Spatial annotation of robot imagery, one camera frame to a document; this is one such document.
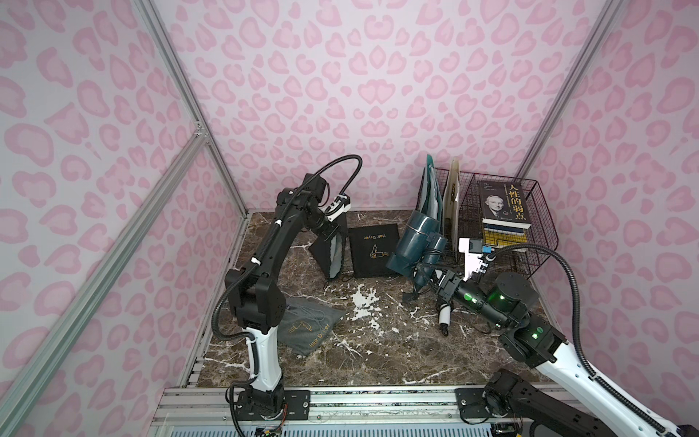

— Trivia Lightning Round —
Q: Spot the plain black pouch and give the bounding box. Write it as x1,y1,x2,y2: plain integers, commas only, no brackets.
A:
309,214,348,280

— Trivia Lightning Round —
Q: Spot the grey hair dryer pouch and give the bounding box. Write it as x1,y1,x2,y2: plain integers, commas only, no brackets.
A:
278,298,345,356

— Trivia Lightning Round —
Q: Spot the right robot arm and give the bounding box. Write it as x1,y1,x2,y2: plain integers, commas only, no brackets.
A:
431,243,698,436

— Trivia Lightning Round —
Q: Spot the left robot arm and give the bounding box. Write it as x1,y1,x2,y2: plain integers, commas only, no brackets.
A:
210,154,363,419

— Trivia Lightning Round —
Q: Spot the white hair dryer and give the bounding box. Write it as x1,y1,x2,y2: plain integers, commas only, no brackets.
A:
438,303,453,337

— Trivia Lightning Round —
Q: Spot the black pouch gold print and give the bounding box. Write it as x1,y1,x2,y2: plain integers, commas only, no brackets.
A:
349,223,400,279

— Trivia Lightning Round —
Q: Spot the yellow striped book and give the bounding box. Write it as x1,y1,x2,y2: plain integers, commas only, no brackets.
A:
482,218,532,249

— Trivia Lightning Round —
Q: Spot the book with portrait cover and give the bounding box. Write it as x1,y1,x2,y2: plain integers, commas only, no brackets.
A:
478,181,532,229

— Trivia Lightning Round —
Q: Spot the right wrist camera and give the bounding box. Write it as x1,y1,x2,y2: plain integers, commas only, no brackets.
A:
458,238,494,283

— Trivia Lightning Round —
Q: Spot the black wire basket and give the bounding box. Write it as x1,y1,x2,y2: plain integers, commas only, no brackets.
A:
434,169,559,278

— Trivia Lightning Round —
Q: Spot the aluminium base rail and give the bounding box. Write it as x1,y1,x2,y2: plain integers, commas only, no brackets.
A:
146,383,624,437

